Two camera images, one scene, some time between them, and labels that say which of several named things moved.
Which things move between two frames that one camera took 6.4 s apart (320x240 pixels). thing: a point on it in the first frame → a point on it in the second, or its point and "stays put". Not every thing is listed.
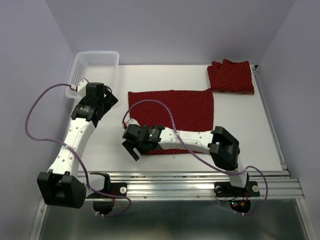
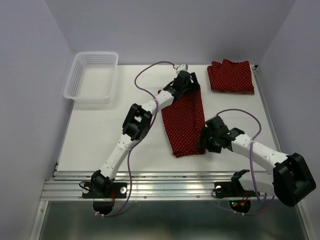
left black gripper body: (108, 101) → (190, 87)
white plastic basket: (95, 67) stays put
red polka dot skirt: (231, 77) stays put
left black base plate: (115, 188) stays put
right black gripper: (130, 146) → (205, 132)
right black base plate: (225, 189) stays put
